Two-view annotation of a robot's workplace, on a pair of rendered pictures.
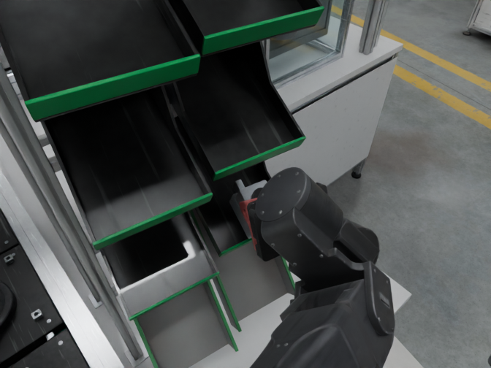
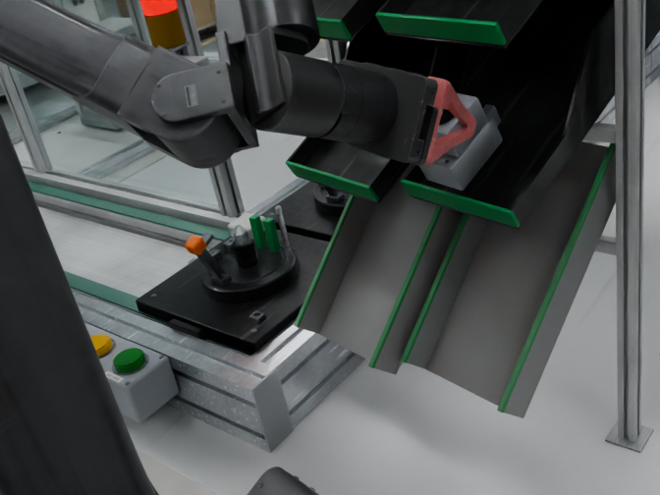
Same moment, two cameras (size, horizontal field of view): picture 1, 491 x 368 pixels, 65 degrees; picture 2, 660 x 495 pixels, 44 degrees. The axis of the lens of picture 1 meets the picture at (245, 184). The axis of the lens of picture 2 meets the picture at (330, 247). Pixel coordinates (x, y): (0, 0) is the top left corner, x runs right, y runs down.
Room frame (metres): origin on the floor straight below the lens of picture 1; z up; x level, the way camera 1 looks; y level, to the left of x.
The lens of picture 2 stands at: (0.18, -0.66, 1.54)
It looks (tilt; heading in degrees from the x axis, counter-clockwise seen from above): 29 degrees down; 86
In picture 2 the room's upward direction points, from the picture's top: 12 degrees counter-clockwise
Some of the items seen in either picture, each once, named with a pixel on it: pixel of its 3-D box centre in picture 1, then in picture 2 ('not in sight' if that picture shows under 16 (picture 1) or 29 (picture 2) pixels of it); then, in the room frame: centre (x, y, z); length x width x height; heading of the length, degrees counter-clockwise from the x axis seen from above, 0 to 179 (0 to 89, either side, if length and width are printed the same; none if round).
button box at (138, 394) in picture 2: not in sight; (104, 366); (-0.07, 0.27, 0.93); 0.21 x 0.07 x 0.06; 131
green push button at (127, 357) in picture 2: not in sight; (130, 362); (-0.03, 0.22, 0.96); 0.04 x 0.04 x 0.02
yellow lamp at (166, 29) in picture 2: not in sight; (165, 27); (0.11, 0.57, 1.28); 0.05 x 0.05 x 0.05
